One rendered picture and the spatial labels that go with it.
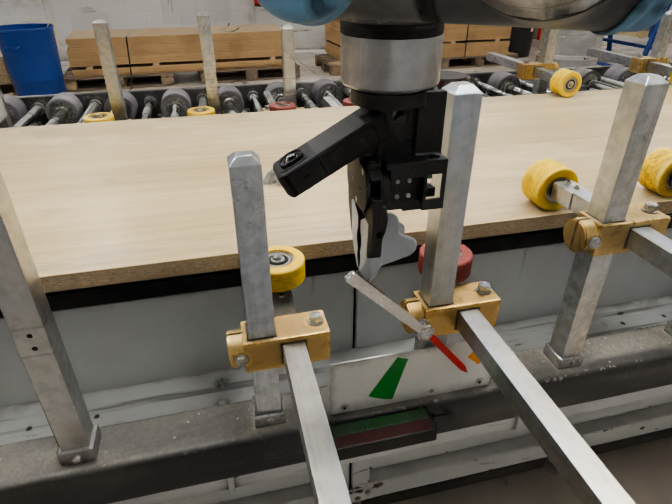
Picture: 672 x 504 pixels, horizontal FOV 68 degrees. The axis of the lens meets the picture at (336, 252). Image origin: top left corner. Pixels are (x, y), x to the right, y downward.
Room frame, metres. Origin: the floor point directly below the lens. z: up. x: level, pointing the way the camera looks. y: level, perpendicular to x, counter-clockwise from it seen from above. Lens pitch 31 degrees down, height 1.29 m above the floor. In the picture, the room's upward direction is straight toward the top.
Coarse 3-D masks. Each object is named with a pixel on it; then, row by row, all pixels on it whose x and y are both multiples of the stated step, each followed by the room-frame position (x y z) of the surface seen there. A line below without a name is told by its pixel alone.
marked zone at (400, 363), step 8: (400, 360) 0.54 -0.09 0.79; (392, 368) 0.54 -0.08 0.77; (400, 368) 0.54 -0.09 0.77; (384, 376) 0.53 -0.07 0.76; (392, 376) 0.54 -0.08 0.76; (400, 376) 0.54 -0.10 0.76; (384, 384) 0.53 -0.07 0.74; (392, 384) 0.54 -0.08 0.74; (376, 392) 0.53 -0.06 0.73; (384, 392) 0.53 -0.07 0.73; (392, 392) 0.54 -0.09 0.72
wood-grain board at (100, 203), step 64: (0, 128) 1.30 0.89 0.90; (64, 128) 1.30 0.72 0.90; (128, 128) 1.30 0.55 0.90; (192, 128) 1.30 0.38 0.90; (256, 128) 1.30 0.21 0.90; (320, 128) 1.30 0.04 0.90; (512, 128) 1.30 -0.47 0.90; (576, 128) 1.30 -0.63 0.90; (64, 192) 0.88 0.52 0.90; (128, 192) 0.88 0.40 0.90; (192, 192) 0.88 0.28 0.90; (320, 192) 0.88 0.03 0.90; (512, 192) 0.88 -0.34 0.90; (640, 192) 0.88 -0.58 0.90; (64, 256) 0.64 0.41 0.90; (128, 256) 0.64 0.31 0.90; (192, 256) 0.64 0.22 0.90; (320, 256) 0.68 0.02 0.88
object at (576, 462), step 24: (480, 312) 0.56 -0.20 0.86; (480, 336) 0.51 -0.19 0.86; (480, 360) 0.49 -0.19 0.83; (504, 360) 0.46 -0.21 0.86; (504, 384) 0.43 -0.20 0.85; (528, 384) 0.42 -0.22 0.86; (528, 408) 0.39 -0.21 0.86; (552, 408) 0.38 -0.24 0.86; (552, 432) 0.35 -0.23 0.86; (576, 432) 0.35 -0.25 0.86; (552, 456) 0.34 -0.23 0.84; (576, 456) 0.32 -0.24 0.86; (576, 480) 0.30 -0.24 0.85; (600, 480) 0.30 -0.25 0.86
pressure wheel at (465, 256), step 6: (462, 246) 0.66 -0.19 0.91; (420, 252) 0.65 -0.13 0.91; (462, 252) 0.64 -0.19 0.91; (468, 252) 0.64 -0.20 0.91; (420, 258) 0.64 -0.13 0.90; (462, 258) 0.63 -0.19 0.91; (468, 258) 0.63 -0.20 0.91; (420, 264) 0.64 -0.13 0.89; (462, 264) 0.61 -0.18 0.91; (468, 264) 0.62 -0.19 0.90; (420, 270) 0.63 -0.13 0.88; (462, 270) 0.61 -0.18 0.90; (468, 270) 0.62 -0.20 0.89; (456, 276) 0.61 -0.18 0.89; (462, 276) 0.61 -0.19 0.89; (468, 276) 0.62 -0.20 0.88; (456, 282) 0.61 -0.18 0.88
